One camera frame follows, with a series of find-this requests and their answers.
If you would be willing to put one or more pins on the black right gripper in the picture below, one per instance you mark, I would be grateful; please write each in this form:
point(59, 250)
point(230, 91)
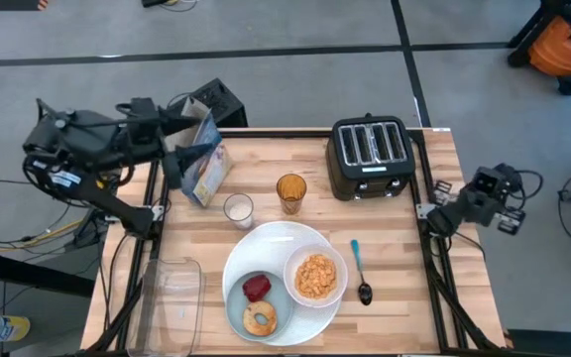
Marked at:
point(473, 205)

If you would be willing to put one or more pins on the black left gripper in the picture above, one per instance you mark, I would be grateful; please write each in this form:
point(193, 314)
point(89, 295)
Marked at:
point(147, 139)

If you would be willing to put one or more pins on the blue cereal box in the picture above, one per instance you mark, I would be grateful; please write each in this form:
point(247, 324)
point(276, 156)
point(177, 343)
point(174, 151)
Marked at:
point(211, 168)

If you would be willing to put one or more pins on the red apple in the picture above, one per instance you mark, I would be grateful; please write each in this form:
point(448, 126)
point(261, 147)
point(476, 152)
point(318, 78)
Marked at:
point(257, 287)

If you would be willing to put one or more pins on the pink ceramic bowl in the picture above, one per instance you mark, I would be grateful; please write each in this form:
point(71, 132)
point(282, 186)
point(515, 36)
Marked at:
point(290, 292)

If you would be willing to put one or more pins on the toasted bagel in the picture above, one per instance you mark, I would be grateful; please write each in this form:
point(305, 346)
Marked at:
point(251, 322)

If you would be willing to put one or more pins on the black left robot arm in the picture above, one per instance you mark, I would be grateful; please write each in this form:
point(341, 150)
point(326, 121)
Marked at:
point(117, 208)

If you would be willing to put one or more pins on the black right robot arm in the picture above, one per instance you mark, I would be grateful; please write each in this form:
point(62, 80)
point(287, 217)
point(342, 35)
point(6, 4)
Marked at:
point(511, 176)

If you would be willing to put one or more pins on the black equipment box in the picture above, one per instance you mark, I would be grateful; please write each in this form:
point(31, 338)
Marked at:
point(221, 101)

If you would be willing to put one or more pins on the clear glass of milk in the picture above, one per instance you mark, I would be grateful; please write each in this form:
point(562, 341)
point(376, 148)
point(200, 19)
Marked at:
point(239, 211)

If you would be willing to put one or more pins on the black four-slot toaster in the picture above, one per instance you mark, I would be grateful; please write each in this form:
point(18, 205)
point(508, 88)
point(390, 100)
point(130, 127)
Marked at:
point(370, 168)

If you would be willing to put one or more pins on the amber plastic tumbler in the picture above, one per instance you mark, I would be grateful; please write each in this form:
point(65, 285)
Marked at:
point(291, 193)

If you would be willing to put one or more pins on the cornflakes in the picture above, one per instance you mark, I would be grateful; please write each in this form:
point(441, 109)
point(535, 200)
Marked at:
point(316, 276)

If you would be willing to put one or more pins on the clear glass baking dish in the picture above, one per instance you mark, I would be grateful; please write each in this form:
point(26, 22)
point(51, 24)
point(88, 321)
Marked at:
point(166, 307)

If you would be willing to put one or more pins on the pale blue-grey plate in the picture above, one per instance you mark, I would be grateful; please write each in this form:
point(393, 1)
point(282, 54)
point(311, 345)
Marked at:
point(236, 312)

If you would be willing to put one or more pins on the orange shop vacuum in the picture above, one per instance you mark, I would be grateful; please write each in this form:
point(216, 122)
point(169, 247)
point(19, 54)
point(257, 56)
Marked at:
point(563, 44)

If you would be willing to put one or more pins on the white yellow wipes container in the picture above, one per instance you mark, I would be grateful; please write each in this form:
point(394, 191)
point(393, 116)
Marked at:
point(10, 328)

